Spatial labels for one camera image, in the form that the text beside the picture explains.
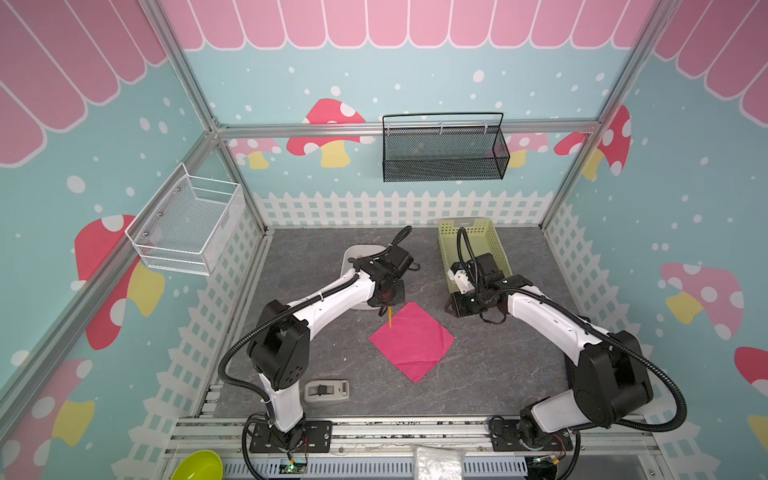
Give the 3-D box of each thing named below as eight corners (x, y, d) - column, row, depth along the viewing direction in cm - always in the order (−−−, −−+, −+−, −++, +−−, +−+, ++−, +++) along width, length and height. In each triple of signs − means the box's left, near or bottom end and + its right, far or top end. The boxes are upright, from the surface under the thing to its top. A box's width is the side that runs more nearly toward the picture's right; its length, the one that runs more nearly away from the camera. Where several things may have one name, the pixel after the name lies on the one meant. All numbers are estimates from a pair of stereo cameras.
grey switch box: (306, 402, 82) (301, 398, 78) (309, 384, 85) (305, 379, 81) (348, 402, 82) (346, 398, 78) (350, 384, 85) (348, 379, 81)
